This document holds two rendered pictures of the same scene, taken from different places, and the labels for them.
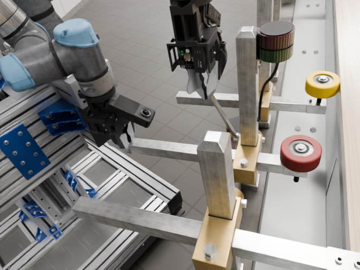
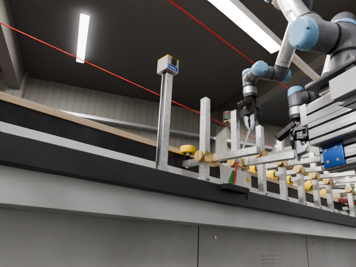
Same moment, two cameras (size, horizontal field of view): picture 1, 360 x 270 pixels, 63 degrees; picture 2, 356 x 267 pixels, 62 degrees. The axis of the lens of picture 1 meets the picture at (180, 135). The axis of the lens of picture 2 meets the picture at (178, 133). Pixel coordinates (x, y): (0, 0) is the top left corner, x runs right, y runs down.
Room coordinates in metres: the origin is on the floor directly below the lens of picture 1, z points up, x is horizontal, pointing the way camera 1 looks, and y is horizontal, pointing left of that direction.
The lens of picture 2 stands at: (2.01, 0.04, 0.46)
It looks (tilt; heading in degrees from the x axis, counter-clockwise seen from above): 19 degrees up; 199
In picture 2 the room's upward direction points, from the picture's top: 3 degrees clockwise
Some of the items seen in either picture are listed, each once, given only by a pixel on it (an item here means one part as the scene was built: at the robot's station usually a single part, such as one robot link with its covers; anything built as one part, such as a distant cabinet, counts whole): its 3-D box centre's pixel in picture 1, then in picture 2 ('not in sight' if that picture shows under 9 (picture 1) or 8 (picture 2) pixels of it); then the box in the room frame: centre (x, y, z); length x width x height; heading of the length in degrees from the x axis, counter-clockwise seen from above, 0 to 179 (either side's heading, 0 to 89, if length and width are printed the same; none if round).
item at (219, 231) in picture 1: (220, 228); (263, 155); (0.24, -0.03, 0.94); 0.13 x 0.06 x 0.05; 152
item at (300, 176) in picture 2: not in sight; (300, 176); (-0.18, 0.20, 0.90); 0.03 x 0.03 x 0.48; 62
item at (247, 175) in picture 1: (249, 154); (238, 163); (0.46, -0.15, 0.84); 0.13 x 0.06 x 0.05; 152
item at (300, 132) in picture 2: (105, 109); (300, 128); (0.60, 0.16, 0.97); 0.09 x 0.08 x 0.12; 62
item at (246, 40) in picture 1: (249, 129); (236, 151); (0.48, -0.16, 0.90); 0.03 x 0.03 x 0.48; 62
